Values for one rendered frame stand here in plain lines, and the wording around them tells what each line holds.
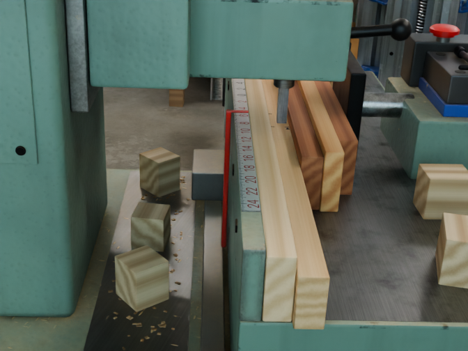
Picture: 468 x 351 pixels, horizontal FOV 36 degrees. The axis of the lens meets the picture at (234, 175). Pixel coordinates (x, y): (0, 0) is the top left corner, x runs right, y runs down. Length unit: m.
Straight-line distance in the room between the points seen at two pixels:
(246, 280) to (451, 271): 0.16
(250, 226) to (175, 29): 0.18
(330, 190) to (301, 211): 0.09
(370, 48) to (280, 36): 0.97
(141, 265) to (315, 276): 0.23
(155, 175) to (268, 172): 0.30
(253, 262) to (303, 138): 0.21
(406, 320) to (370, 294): 0.03
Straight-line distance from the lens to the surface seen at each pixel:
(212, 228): 0.75
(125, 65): 0.58
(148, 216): 0.73
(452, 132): 0.69
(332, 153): 0.59
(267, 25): 0.61
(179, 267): 0.71
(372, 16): 1.56
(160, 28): 0.57
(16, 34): 0.54
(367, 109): 0.72
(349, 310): 0.49
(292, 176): 0.58
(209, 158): 0.83
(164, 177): 0.84
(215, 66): 0.61
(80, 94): 0.59
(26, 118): 0.56
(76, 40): 0.58
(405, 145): 0.72
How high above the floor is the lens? 1.18
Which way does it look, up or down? 25 degrees down
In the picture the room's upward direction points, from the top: 2 degrees clockwise
